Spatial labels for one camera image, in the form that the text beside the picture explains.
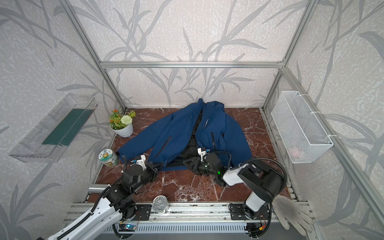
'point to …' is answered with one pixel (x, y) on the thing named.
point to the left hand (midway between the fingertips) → (167, 159)
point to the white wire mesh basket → (303, 137)
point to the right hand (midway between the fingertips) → (184, 160)
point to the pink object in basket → (293, 151)
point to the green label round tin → (108, 157)
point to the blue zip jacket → (172, 141)
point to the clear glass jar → (160, 204)
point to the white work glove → (289, 212)
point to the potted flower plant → (120, 123)
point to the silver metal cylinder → (97, 188)
